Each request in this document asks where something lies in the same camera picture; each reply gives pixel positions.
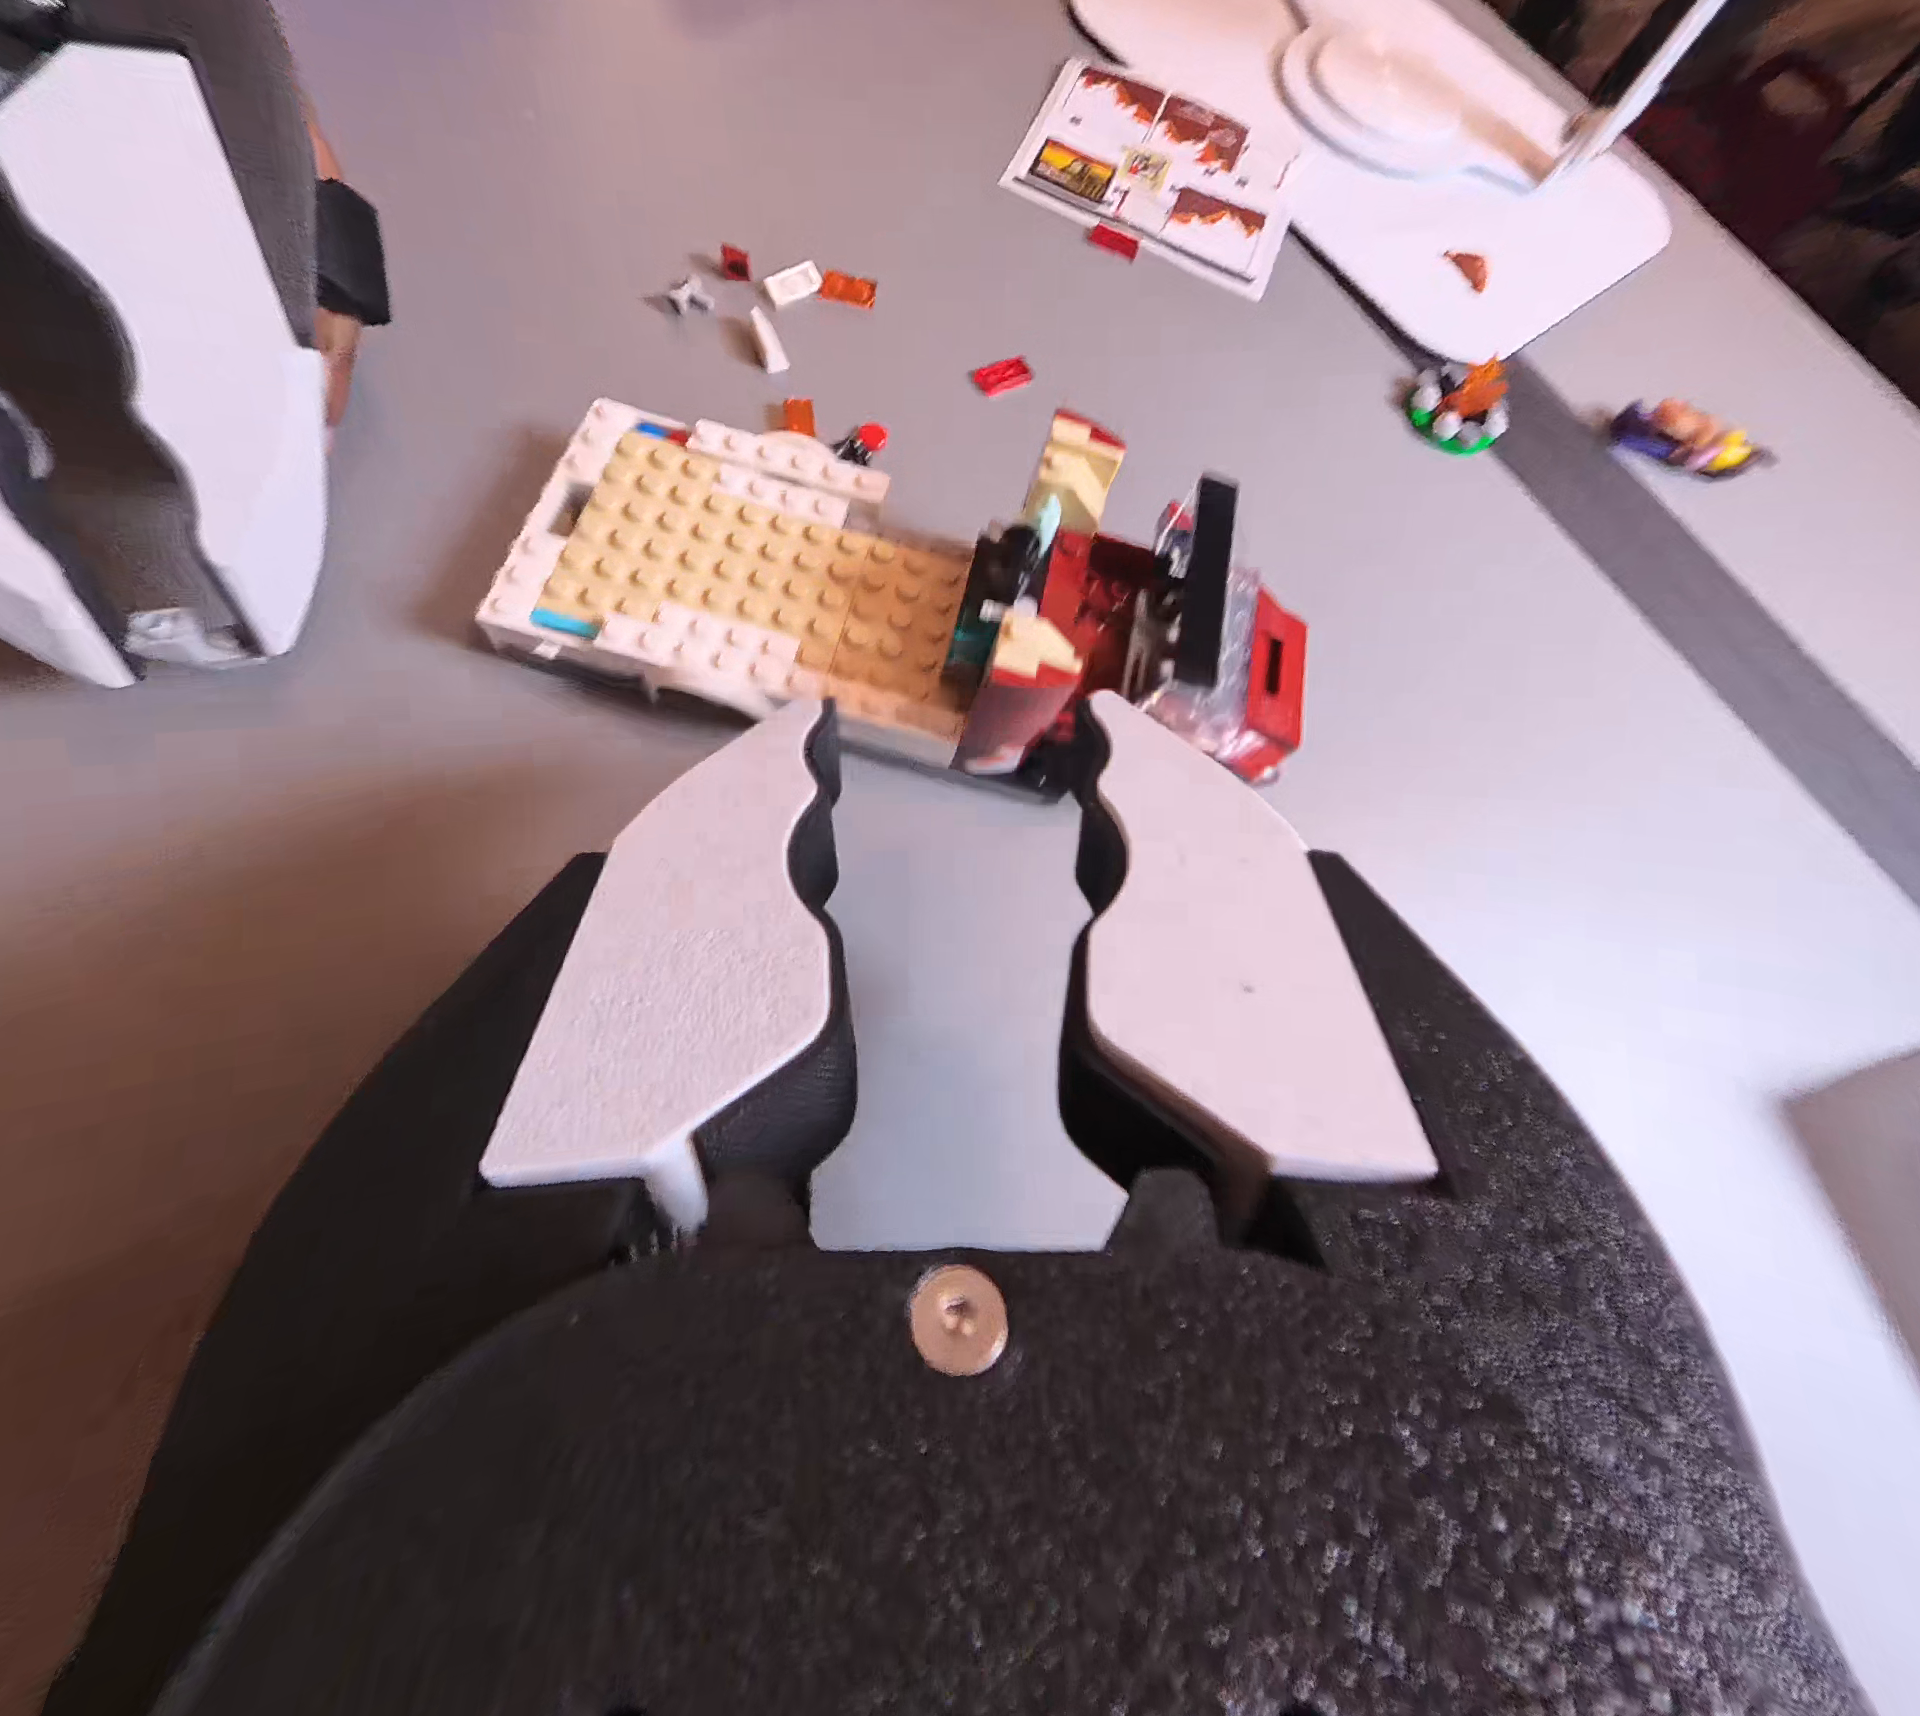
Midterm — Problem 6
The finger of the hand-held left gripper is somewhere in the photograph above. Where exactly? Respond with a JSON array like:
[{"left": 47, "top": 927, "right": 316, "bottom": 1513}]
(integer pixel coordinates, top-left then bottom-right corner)
[
  {"left": 0, "top": 41, "right": 332, "bottom": 666},
  {"left": 0, "top": 396, "right": 143, "bottom": 693}
]

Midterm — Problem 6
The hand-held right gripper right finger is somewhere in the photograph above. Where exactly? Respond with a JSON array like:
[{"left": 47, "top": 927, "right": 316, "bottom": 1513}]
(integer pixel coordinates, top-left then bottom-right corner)
[{"left": 1055, "top": 689, "right": 1441, "bottom": 1250}]

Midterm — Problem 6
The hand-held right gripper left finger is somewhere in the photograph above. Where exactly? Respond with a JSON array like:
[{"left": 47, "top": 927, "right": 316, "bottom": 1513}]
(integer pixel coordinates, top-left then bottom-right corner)
[{"left": 476, "top": 695, "right": 864, "bottom": 1250}]

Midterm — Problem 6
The light grey plate brick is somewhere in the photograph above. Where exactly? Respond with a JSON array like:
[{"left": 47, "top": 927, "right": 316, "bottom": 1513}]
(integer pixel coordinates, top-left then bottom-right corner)
[{"left": 126, "top": 610, "right": 249, "bottom": 672}]

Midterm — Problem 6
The tan white red brick vehicle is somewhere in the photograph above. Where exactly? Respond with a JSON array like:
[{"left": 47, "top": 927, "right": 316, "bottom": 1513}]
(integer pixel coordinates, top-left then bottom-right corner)
[{"left": 476, "top": 396, "right": 1309, "bottom": 803}]

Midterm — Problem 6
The grey desk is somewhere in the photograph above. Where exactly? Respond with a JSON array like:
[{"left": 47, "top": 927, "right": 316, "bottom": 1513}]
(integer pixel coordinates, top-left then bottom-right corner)
[{"left": 0, "top": 0, "right": 1920, "bottom": 1716}]

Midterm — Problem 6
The person's left hand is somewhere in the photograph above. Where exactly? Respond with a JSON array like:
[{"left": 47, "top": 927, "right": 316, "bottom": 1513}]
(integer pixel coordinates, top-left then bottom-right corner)
[{"left": 303, "top": 114, "right": 366, "bottom": 426}]

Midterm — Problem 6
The brick campfire build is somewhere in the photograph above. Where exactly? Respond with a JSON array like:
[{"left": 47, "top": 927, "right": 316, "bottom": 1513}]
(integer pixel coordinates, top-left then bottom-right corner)
[{"left": 1401, "top": 353, "right": 1511, "bottom": 457}]

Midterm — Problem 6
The white paper bag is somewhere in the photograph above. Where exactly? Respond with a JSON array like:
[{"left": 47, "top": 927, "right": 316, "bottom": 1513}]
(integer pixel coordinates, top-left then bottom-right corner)
[{"left": 1782, "top": 1048, "right": 1920, "bottom": 1313}]

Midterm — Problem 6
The purple brick minifigure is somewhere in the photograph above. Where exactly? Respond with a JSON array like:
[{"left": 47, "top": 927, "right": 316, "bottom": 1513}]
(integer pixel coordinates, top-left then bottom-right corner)
[{"left": 1608, "top": 396, "right": 1770, "bottom": 480}]

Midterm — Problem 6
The printed sticker sheet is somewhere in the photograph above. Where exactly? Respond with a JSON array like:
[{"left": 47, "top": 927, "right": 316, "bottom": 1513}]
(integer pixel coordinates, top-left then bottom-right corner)
[{"left": 1000, "top": 58, "right": 1304, "bottom": 299}]

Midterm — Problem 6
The white booklet stand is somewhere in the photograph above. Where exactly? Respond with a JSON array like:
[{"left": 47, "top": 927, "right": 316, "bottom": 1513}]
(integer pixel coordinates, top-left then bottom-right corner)
[{"left": 1071, "top": 0, "right": 1895, "bottom": 356}]

